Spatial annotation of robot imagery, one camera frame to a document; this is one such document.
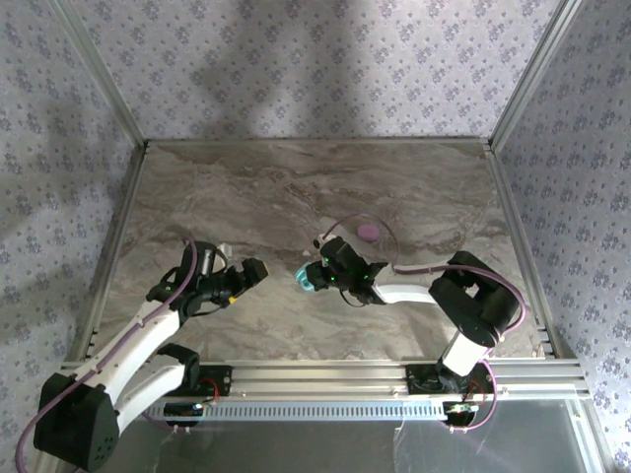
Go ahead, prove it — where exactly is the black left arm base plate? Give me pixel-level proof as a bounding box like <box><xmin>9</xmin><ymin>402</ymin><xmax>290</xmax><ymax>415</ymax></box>
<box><xmin>142</xmin><ymin>364</ymin><xmax>234</xmax><ymax>398</ymax></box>

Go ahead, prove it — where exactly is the grey slotted cable duct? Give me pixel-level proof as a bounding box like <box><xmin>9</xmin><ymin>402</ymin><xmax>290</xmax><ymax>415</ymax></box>
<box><xmin>147</xmin><ymin>399</ymin><xmax>451</xmax><ymax>421</ymax></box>

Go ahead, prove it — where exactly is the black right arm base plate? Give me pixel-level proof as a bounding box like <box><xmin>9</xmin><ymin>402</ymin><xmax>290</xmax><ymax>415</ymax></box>
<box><xmin>406</xmin><ymin>363</ymin><xmax>494</xmax><ymax>395</ymax></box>

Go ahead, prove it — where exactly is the blue earbud charging case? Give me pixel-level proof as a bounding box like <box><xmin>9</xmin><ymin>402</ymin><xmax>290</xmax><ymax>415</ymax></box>
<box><xmin>294</xmin><ymin>262</ymin><xmax>321</xmax><ymax>293</ymax></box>

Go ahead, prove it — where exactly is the aluminium table edge rail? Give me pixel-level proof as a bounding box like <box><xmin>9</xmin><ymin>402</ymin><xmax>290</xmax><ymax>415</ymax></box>
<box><xmin>61</xmin><ymin>145</ymin><xmax>149</xmax><ymax>371</ymax></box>
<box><xmin>145</xmin><ymin>137</ymin><xmax>494</xmax><ymax>148</ymax></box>
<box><xmin>485</xmin><ymin>142</ymin><xmax>561</xmax><ymax>361</ymax></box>

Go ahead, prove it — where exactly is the grey metal sheet panel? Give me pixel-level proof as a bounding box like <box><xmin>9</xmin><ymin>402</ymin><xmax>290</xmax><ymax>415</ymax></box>
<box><xmin>112</xmin><ymin>416</ymin><xmax>600</xmax><ymax>473</ymax></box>

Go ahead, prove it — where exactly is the aluminium frame post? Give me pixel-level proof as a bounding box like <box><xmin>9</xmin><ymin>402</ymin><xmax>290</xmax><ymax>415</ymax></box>
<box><xmin>490</xmin><ymin>0</ymin><xmax>588</xmax><ymax>149</ymax></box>
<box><xmin>48</xmin><ymin>0</ymin><xmax>151</xmax><ymax>152</ymax></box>
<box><xmin>571</xmin><ymin>396</ymin><xmax>617</xmax><ymax>473</ymax></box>

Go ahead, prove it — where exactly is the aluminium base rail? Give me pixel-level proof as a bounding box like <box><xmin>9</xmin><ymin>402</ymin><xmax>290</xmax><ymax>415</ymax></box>
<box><xmin>61</xmin><ymin>358</ymin><xmax>591</xmax><ymax>399</ymax></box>

